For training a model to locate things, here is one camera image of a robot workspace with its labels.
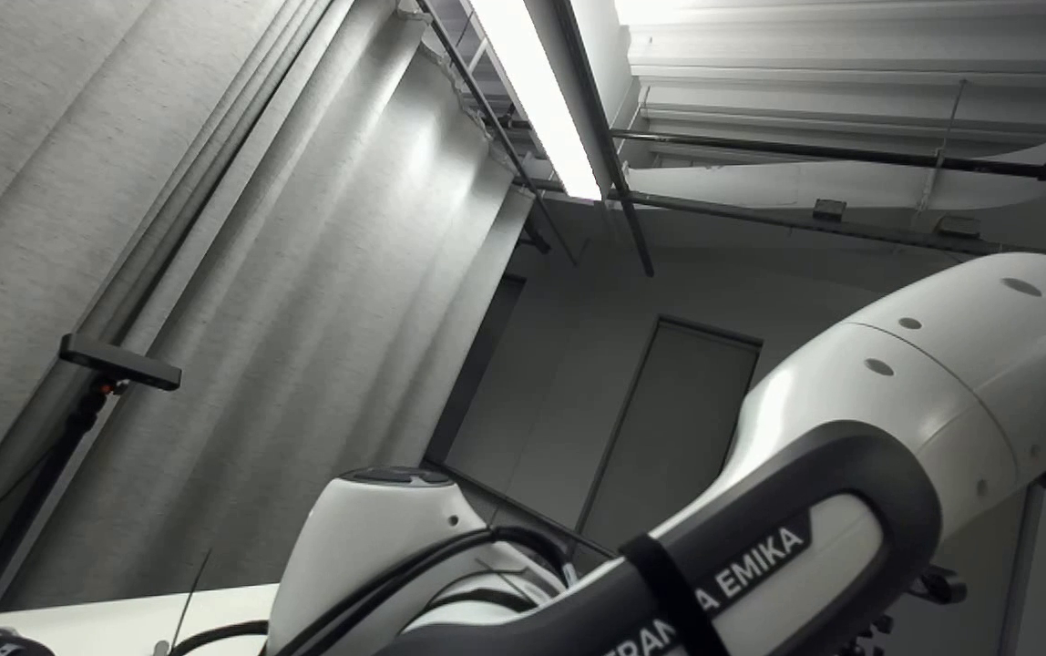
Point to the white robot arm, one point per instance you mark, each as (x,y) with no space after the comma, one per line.
(849,466)

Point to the grey door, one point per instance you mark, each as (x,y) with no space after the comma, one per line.
(671,436)

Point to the ceiling light fixture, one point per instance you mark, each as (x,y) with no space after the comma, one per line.
(536,88)

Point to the black ceiling pipe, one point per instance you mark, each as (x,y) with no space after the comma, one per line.
(944,161)

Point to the black camera on stand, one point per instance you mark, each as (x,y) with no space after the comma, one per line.
(84,378)

